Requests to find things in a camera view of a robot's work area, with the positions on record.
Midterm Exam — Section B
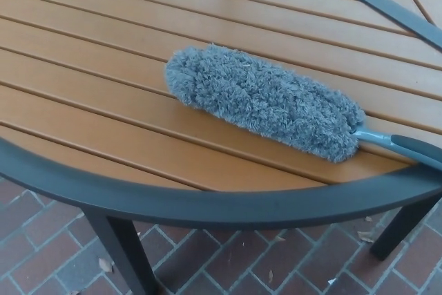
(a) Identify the dark flat table crossbar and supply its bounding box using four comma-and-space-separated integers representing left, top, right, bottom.
305, 0, 442, 50

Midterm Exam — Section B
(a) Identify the dark round table rim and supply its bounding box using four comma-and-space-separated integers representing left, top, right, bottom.
0, 137, 442, 232

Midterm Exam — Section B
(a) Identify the dark table leg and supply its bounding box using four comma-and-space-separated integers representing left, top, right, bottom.
82, 210, 160, 295
369, 200, 432, 261

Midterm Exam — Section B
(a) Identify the grey microfibre duster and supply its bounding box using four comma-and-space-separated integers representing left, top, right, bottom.
164, 42, 442, 172

